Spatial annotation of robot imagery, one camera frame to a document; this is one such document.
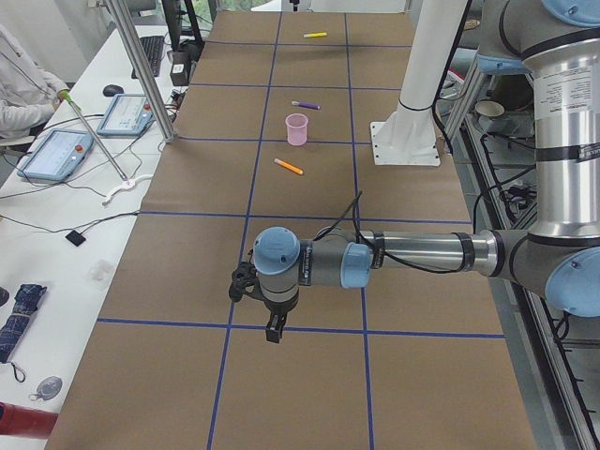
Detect white camera stand pillar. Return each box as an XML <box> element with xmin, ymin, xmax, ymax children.
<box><xmin>370</xmin><ymin>0</ymin><xmax>470</xmax><ymax>167</ymax></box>

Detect round grey keychain tag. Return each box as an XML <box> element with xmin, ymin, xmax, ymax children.
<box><xmin>29</xmin><ymin>376</ymin><xmax>63</xmax><ymax>401</ymax></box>

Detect orange marker pen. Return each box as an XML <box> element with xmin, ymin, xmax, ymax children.
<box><xmin>274</xmin><ymin>158</ymin><xmax>304</xmax><ymax>175</ymax></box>

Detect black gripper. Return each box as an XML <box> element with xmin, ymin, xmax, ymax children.
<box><xmin>229</xmin><ymin>262</ymin><xmax>287</xmax><ymax>343</ymax></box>

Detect black box with label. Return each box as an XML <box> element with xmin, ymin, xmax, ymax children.
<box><xmin>170</xmin><ymin>52</ymin><xmax>191</xmax><ymax>87</ymax></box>

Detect black computer mouse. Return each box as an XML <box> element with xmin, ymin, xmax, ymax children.
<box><xmin>102</xmin><ymin>84</ymin><xmax>124</xmax><ymax>98</ymax></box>

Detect small black square device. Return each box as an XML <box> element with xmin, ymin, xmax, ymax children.
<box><xmin>65</xmin><ymin>230</ymin><xmax>86</xmax><ymax>247</ymax></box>

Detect paper cup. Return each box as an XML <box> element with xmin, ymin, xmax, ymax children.
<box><xmin>474</xmin><ymin>99</ymin><xmax>505</xmax><ymax>123</ymax></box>

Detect folded blue umbrella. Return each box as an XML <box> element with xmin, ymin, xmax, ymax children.
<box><xmin>1</xmin><ymin>284</ymin><xmax>47</xmax><ymax>364</ymax></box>

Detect near teach pendant tablet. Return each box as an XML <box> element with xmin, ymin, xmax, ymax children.
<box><xmin>17</xmin><ymin>129</ymin><xmax>94</xmax><ymax>182</ymax></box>

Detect yellow marker pen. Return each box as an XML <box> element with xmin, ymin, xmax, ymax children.
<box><xmin>303</xmin><ymin>32</ymin><xmax>328</xmax><ymax>38</ymax></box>

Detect clear plastic packet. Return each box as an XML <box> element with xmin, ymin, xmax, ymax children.
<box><xmin>87</xmin><ymin>259</ymin><xmax>114</xmax><ymax>284</ymax></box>

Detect far teach pendant tablet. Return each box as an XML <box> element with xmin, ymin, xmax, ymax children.
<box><xmin>97</xmin><ymin>94</ymin><xmax>154</xmax><ymax>137</ymax></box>

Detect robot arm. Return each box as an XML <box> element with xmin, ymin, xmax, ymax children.
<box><xmin>229</xmin><ymin>1</ymin><xmax>599</xmax><ymax>342</ymax></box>

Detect pink mesh pen holder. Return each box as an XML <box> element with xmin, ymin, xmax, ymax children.
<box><xmin>285</xmin><ymin>113</ymin><xmax>308</xmax><ymax>146</ymax></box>

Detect purple marker pen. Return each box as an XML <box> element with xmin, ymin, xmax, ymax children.
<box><xmin>291</xmin><ymin>100</ymin><xmax>321</xmax><ymax>111</ymax></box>

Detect red bottle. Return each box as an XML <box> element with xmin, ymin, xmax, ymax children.
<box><xmin>0</xmin><ymin>402</ymin><xmax>58</xmax><ymax>439</ymax></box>

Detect seated person in white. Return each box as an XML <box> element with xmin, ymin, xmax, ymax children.
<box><xmin>1</xmin><ymin>25</ymin><xmax>69</xmax><ymax>139</ymax></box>

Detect teach pendant tablet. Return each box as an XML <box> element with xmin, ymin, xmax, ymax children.
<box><xmin>17</xmin><ymin>129</ymin><xmax>94</xmax><ymax>182</ymax></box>
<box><xmin>97</xmin><ymin>94</ymin><xmax>154</xmax><ymax>137</ymax></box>

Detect black keyboard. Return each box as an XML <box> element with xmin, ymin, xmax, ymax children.
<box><xmin>140</xmin><ymin>36</ymin><xmax>164</xmax><ymax>78</ymax></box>

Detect aluminium frame post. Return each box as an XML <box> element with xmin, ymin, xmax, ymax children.
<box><xmin>105</xmin><ymin>0</ymin><xmax>175</xmax><ymax>143</ymax></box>

